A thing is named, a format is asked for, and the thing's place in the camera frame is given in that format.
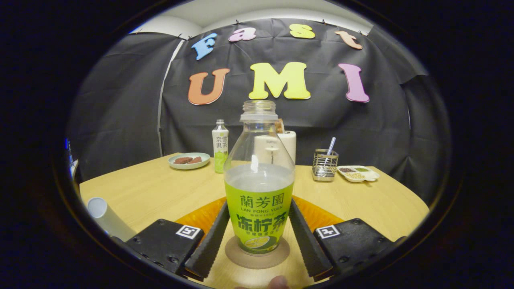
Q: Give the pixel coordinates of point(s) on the white divided spice dish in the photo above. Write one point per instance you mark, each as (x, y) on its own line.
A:
(371, 176)

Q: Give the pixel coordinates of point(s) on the pale green plate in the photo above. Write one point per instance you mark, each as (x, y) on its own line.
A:
(188, 166)

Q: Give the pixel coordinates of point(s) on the tall white green drink bottle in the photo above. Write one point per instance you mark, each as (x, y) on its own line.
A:
(220, 146)

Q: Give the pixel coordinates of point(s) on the brown toast slice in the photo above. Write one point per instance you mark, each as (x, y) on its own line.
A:
(280, 125)

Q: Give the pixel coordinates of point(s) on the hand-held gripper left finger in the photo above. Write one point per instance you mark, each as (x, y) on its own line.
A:
(209, 245)

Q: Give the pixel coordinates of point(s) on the wooden table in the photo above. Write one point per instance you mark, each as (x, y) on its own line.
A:
(160, 192)

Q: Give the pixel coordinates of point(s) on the white toaster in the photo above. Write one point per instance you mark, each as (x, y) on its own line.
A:
(289, 145)

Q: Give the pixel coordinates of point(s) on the green label juice bottle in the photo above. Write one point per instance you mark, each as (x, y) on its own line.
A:
(259, 216)

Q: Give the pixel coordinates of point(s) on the brown meat piece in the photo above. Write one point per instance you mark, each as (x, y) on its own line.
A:
(183, 160)
(196, 159)

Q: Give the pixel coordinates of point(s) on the white cup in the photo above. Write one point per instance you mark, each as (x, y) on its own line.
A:
(108, 220)

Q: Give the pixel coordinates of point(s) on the round brown coaster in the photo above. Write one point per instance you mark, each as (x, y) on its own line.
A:
(257, 261)

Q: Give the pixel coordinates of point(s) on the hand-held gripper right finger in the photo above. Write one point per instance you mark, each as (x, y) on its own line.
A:
(309, 245)

